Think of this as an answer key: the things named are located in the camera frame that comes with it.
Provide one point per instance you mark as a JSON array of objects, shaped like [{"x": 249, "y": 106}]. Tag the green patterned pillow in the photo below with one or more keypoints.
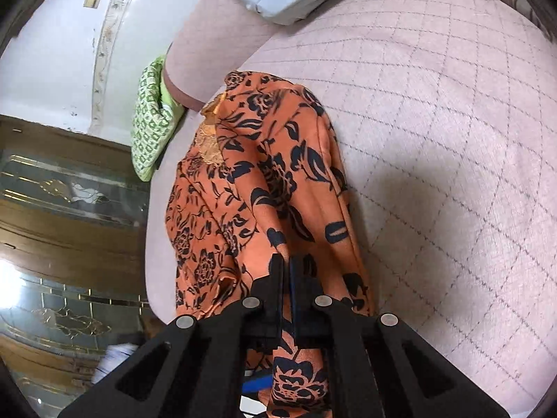
[{"x": 156, "y": 116}]

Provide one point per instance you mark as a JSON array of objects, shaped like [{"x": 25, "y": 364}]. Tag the wooden glass wardrobe door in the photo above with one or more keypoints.
[{"x": 73, "y": 293}]

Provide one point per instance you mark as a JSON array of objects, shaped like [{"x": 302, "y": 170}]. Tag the pink quilted mattress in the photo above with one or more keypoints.
[{"x": 445, "y": 112}]

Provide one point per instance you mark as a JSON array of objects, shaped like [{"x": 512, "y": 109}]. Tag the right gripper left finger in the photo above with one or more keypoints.
[{"x": 194, "y": 368}]

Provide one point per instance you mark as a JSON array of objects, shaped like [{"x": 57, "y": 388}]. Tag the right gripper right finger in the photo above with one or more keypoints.
[{"x": 377, "y": 365}]

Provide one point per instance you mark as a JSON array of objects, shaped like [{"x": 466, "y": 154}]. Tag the orange black floral garment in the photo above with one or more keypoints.
[{"x": 264, "y": 177}]

